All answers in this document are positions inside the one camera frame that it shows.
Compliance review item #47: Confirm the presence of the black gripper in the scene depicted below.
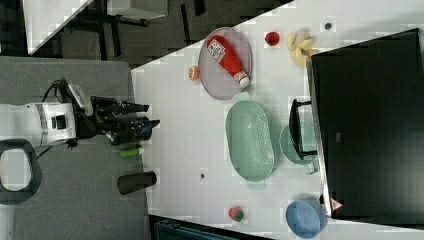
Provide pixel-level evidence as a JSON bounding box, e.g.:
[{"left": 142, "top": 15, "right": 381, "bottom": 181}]
[{"left": 76, "top": 96, "right": 160, "bottom": 146}]

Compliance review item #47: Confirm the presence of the green oval strainer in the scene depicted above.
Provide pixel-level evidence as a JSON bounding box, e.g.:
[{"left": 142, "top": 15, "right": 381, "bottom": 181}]
[{"left": 225, "top": 92, "right": 275, "bottom": 190}]

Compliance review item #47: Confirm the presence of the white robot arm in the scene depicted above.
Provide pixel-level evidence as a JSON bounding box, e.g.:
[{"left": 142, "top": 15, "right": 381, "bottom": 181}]
[{"left": 1, "top": 96, "right": 159, "bottom": 148}]

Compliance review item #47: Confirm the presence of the green cylinder toy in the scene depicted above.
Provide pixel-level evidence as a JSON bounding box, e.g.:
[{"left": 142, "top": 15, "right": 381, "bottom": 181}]
[{"left": 120, "top": 147, "right": 144, "bottom": 158}]

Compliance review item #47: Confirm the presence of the small black cup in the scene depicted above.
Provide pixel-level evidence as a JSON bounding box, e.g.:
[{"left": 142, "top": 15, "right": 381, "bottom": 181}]
[{"left": 117, "top": 171, "right": 157, "bottom": 195}]

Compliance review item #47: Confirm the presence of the purple round plate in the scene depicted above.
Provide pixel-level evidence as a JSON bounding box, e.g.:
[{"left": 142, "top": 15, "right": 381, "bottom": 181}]
[{"left": 198, "top": 28, "right": 252, "bottom": 100}]

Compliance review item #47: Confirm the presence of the red ketchup bottle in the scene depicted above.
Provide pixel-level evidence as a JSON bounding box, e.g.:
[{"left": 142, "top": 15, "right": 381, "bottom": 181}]
[{"left": 207, "top": 35, "right": 250, "bottom": 88}]

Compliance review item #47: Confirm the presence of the strawberry toy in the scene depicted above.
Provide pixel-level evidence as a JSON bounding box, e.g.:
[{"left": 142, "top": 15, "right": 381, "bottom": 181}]
[{"left": 228, "top": 206, "right": 244, "bottom": 222}]

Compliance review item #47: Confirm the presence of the red tomato toy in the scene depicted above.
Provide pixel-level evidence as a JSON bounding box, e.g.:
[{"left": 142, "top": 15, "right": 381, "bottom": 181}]
[{"left": 265, "top": 32, "right": 280, "bottom": 46}]

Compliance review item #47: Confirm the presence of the green mug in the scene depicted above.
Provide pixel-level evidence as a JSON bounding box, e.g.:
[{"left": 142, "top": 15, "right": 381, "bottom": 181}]
[{"left": 279, "top": 122, "right": 319, "bottom": 175}]

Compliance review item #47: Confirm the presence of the peeled banana toy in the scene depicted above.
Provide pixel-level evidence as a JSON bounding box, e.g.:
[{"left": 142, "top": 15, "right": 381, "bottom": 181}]
[{"left": 286, "top": 32, "right": 319, "bottom": 68}]

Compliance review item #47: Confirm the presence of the blue bowl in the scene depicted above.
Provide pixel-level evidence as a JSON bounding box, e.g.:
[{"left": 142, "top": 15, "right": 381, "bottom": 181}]
[{"left": 285, "top": 199, "right": 327, "bottom": 239}]

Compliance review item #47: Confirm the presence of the black toaster oven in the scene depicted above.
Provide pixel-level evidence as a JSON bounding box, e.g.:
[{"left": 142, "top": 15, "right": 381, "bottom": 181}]
[{"left": 289, "top": 28, "right": 424, "bottom": 229}]

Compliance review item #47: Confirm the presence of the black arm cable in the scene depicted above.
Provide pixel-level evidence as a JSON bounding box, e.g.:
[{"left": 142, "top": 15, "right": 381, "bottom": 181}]
[{"left": 36, "top": 78, "right": 73, "bottom": 159}]

